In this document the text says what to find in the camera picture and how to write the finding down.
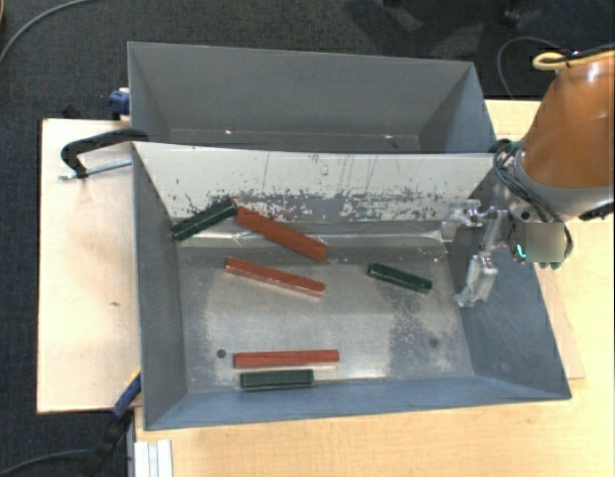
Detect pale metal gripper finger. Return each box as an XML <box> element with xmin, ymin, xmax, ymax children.
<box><xmin>452</xmin><ymin>252</ymin><xmax>500</xmax><ymax>310</ymax></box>
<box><xmin>440</xmin><ymin>198</ymin><xmax>489</xmax><ymax>241</ymax></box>

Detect dark green flat block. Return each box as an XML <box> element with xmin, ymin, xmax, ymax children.
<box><xmin>169</xmin><ymin>197</ymin><xmax>239</xmax><ymax>241</ymax></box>
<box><xmin>367</xmin><ymin>261</ymin><xmax>434</xmax><ymax>295</ymax></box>
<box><xmin>238</xmin><ymin>368</ymin><xmax>316</xmax><ymax>393</ymax></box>

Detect grey metal bin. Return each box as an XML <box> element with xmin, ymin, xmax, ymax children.
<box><xmin>126</xmin><ymin>41</ymin><xmax>573</xmax><ymax>432</ymax></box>

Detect red-brown flat block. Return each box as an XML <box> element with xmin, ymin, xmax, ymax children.
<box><xmin>231</xmin><ymin>348</ymin><xmax>341</xmax><ymax>370</ymax></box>
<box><xmin>232</xmin><ymin>206</ymin><xmax>329</xmax><ymax>263</ymax></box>
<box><xmin>224</xmin><ymin>256</ymin><xmax>327</xmax><ymax>298</ymax></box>

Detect pale wood flat board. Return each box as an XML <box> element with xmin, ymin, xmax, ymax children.
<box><xmin>36</xmin><ymin>117</ymin><xmax>145</xmax><ymax>414</ymax></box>

